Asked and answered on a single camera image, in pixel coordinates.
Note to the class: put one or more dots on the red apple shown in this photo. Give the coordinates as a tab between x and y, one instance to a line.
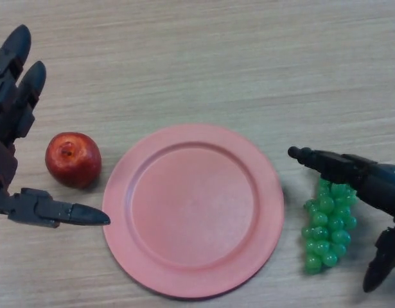
73	160

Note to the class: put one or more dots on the pink round plate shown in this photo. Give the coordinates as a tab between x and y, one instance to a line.
194	211

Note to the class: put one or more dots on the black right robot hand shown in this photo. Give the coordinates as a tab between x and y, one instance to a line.
377	183

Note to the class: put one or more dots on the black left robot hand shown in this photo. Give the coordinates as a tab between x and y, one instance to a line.
4	106

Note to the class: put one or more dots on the green grape bunch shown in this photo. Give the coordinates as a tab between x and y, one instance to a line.
327	224

